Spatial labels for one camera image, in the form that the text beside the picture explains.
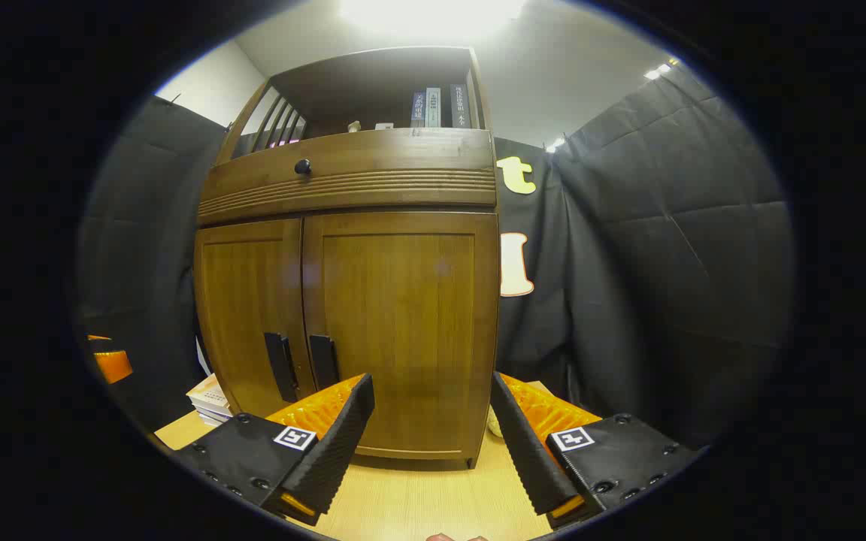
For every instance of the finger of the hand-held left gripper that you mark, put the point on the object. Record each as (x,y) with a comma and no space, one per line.
(113,366)

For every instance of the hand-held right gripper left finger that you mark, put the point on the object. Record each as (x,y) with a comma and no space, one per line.
(343,436)

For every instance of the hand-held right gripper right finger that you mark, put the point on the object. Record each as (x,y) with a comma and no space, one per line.
(527,443)

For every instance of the wooden cabinet door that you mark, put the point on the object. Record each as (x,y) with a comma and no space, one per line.
(241,315)
(403,315)

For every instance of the wooden double-door shoe cabinet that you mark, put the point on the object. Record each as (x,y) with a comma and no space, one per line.
(373,79)

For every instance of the yellow bun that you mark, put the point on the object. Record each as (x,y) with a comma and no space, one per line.
(495,424)

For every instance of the stack of white books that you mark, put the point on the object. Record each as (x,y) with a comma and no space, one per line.
(211,400)

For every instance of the black backdrop cloth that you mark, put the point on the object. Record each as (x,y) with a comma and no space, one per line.
(666,263)

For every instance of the black round drawer knob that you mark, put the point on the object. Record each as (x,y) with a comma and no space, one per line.
(303,167)

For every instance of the blue book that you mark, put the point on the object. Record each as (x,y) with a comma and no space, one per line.
(418,111)

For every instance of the pale grey book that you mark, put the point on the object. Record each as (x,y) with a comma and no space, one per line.
(433,109)

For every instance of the small ceiling spotlight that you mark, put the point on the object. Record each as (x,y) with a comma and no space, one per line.
(658,71)

